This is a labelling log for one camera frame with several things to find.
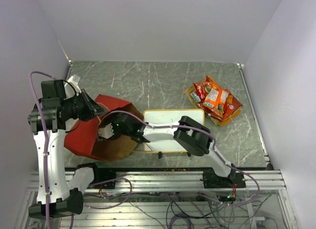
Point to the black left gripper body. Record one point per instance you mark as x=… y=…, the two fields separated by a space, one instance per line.
x=80 y=105

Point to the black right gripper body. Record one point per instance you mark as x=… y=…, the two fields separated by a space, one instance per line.
x=117 y=131

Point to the red paper bag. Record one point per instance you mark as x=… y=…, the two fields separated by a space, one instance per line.
x=83 y=140

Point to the green red candy bag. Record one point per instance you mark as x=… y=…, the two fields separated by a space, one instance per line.
x=195 y=97

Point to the red orange snack bag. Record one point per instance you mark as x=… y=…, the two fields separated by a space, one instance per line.
x=203 y=87

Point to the orange white snack packet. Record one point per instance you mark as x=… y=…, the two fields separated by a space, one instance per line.
x=216 y=99

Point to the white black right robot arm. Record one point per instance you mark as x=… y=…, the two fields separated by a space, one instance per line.
x=194 y=137

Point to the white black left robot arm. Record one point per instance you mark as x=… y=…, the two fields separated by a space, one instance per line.
x=61 y=100

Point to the yellow framed whiteboard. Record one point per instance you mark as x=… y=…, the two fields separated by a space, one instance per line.
x=164 y=117

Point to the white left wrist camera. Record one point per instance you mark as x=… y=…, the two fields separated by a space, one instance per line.
x=74 y=82

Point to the aluminium frame base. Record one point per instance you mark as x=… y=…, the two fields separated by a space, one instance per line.
x=179 y=198

